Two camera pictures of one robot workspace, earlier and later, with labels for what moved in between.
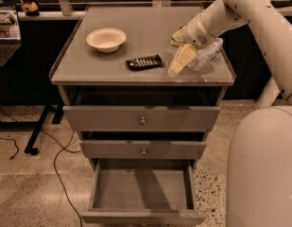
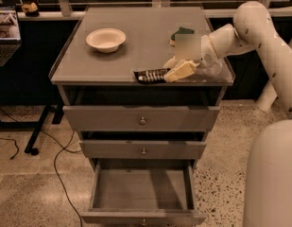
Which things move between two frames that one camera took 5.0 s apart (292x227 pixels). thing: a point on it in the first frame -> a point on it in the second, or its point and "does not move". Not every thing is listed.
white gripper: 195,33 -> 207,51
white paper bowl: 106,40 does not move
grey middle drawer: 143,145 does not move
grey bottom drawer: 144,193 does not move
